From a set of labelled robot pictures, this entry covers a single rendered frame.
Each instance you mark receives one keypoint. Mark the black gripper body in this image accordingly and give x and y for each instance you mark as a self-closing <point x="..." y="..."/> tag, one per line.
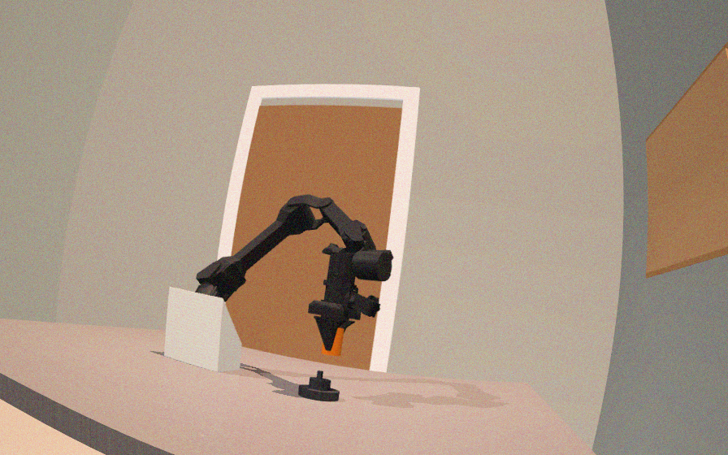
<point x="333" y="304"/>

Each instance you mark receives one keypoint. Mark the dark grey round pedestal with shaft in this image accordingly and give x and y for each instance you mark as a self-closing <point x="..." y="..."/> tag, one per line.
<point x="319" y="389"/>

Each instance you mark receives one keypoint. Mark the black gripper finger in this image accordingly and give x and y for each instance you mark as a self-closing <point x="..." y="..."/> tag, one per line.
<point x="327" y="328"/>
<point x="346" y="324"/>

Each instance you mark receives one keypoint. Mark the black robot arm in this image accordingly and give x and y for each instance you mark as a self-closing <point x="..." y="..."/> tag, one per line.
<point x="360" y="257"/>

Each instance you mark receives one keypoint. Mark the orange knob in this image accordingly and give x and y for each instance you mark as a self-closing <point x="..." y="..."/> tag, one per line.
<point x="336" y="348"/>

